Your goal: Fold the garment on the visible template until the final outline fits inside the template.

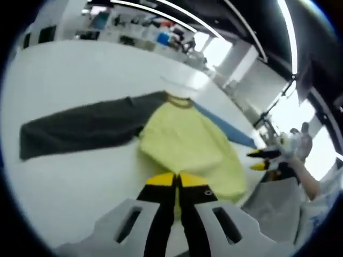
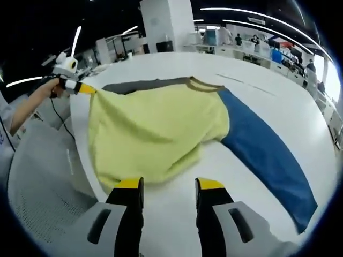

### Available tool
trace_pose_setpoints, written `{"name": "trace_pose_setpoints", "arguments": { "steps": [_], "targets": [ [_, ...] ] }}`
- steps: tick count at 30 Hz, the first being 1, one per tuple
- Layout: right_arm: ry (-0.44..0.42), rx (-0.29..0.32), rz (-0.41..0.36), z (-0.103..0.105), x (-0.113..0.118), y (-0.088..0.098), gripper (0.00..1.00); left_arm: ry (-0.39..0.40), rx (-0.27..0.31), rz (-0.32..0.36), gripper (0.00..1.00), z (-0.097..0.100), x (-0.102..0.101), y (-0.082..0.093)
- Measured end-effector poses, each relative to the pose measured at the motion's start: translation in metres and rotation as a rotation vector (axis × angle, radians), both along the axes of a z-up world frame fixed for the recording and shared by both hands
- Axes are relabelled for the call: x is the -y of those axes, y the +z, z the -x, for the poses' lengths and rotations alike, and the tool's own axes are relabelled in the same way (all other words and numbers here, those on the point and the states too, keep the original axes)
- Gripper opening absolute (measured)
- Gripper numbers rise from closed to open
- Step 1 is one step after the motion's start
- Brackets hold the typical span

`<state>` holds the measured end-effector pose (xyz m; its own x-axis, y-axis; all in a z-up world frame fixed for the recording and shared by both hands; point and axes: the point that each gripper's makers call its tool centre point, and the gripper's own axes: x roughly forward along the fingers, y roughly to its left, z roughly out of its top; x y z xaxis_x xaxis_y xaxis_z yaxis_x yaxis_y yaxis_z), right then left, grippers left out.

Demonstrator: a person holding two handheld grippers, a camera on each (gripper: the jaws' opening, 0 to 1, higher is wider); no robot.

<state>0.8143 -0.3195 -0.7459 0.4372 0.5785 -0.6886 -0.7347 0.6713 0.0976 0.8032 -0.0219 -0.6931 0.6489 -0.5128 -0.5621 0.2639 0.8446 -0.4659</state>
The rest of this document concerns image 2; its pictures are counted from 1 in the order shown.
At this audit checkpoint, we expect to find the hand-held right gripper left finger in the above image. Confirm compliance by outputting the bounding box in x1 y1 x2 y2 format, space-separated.
85 176 145 257

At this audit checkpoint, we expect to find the yellow blue grey garment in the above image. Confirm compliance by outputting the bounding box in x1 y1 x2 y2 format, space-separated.
87 76 319 235

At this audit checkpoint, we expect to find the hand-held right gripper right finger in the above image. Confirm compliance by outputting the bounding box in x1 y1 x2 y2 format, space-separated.
195 177 271 257

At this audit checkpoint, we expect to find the ceiling light strip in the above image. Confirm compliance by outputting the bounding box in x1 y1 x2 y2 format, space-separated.
70 25 83 56
222 19 309 47
199 7 331 59

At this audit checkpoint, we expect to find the light blue panel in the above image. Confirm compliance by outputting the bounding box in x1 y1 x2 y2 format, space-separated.
204 29 218 46

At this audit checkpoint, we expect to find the person's left hand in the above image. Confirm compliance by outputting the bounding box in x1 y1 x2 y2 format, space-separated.
43 77 67 100

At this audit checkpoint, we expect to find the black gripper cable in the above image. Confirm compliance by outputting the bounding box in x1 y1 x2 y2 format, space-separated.
49 96 76 140

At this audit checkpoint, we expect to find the black cabinet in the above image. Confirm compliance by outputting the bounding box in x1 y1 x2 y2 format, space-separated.
155 41 174 54

